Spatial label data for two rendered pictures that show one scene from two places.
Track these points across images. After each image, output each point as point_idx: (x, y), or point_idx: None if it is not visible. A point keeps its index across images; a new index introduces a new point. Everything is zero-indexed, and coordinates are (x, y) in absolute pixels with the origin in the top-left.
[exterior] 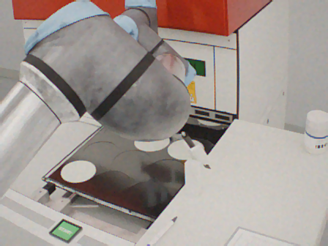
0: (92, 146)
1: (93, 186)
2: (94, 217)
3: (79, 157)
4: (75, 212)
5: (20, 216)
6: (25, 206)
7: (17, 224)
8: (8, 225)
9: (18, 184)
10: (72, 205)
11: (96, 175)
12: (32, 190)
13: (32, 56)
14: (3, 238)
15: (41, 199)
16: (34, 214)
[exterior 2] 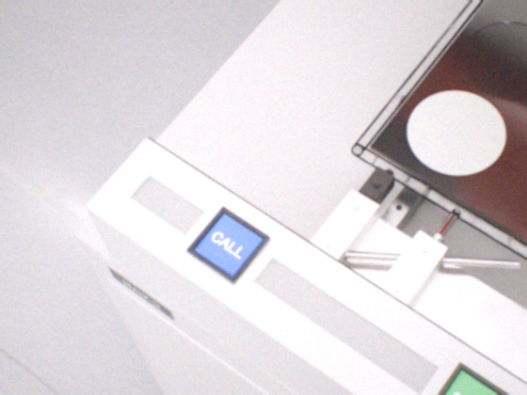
0: (487, 37)
1: (503, 194)
2: (505, 298)
3: (455, 76)
4: (455, 275)
5: (330, 340)
6: (341, 303)
7: (327, 371)
8: (287, 355)
9: (255, 120)
10: (423, 209)
11: (508, 153)
12: (301, 146)
13: None
14: (244, 346)
15: (360, 232)
16: (370, 333)
